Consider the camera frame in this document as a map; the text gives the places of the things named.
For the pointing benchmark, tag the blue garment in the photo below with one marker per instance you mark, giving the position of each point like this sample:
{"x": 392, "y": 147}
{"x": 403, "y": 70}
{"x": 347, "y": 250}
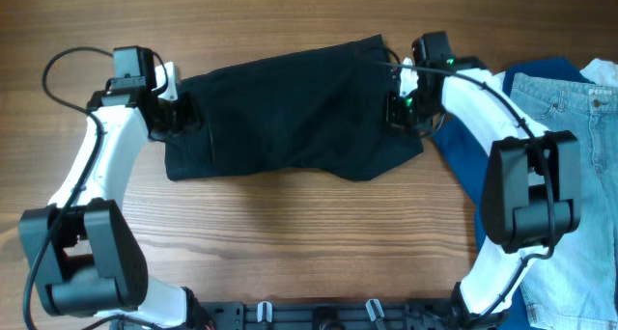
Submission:
{"x": 468, "y": 160}

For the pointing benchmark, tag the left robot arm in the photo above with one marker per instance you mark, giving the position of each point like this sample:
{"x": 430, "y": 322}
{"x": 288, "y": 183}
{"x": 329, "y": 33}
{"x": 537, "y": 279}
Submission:
{"x": 83, "y": 258}

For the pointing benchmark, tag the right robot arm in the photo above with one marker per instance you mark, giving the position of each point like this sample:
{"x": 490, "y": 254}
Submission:
{"x": 530, "y": 195}

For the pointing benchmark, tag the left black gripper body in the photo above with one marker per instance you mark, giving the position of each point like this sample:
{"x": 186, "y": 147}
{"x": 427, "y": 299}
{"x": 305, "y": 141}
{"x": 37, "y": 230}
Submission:
{"x": 180, "y": 117}

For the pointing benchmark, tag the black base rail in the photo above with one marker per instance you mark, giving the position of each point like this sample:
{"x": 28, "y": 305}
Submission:
{"x": 318, "y": 315}

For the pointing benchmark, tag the light blue jeans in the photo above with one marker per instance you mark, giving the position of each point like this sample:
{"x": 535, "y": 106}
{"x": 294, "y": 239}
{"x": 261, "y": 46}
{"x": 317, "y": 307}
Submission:
{"x": 577, "y": 287}

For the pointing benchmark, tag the white garment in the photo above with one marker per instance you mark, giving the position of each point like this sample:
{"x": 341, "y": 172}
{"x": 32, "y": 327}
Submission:
{"x": 598, "y": 71}

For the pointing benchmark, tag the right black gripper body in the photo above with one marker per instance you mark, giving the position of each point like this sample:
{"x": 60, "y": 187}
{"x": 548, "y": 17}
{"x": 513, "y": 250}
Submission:
{"x": 399, "y": 106}

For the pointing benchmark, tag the black shorts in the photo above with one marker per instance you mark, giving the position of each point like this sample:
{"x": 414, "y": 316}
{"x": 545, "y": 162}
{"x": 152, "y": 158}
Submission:
{"x": 316, "y": 109}

